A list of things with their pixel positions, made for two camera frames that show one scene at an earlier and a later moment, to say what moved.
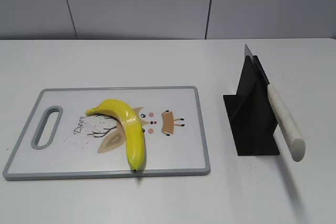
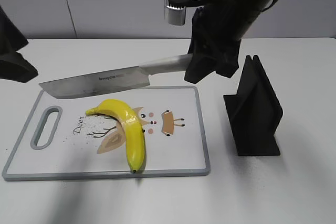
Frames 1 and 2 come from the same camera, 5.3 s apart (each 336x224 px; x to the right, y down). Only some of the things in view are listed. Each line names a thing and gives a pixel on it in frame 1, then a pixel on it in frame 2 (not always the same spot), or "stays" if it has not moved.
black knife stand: (251, 115) stays
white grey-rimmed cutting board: (84, 146) stays
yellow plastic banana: (134, 130) stays
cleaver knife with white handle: (292, 138) -> (110, 80)
